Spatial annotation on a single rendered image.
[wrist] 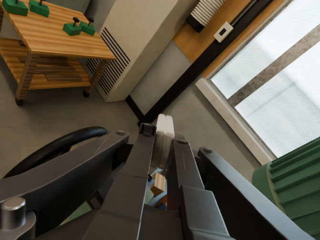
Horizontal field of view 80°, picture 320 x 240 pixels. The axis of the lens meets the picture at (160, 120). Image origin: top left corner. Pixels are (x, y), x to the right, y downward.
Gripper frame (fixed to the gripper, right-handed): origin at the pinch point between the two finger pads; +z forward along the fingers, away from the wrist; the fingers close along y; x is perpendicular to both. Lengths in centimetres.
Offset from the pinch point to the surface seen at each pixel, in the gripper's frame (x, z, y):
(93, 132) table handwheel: -11.0, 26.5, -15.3
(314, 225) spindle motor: -5.0, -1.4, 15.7
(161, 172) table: -23.2, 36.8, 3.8
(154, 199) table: -26.8, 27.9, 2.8
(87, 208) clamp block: -20.3, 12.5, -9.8
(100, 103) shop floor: -35, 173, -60
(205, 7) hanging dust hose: 58, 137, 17
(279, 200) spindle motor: -5.0, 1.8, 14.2
